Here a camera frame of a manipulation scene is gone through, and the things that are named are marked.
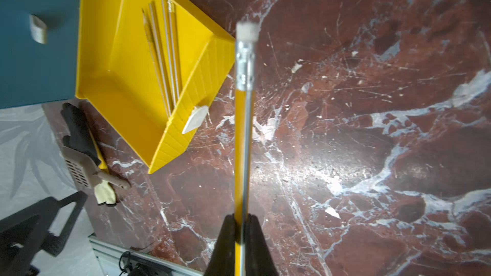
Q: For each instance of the yellow bottom drawer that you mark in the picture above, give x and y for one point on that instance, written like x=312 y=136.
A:
x=116 y=72

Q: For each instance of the aluminium front rail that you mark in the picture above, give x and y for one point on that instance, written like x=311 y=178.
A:
x=115 y=260

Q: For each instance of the teal yellow drawer box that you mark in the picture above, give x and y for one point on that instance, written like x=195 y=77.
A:
x=39 y=48

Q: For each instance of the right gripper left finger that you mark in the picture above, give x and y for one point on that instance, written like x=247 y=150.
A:
x=222 y=262

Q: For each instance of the brown slotted spatula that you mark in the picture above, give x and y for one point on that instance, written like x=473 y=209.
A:
x=85 y=172

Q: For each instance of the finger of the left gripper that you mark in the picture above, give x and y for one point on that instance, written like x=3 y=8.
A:
x=26 y=232

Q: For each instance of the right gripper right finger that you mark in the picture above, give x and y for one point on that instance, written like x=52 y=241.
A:
x=258 y=259

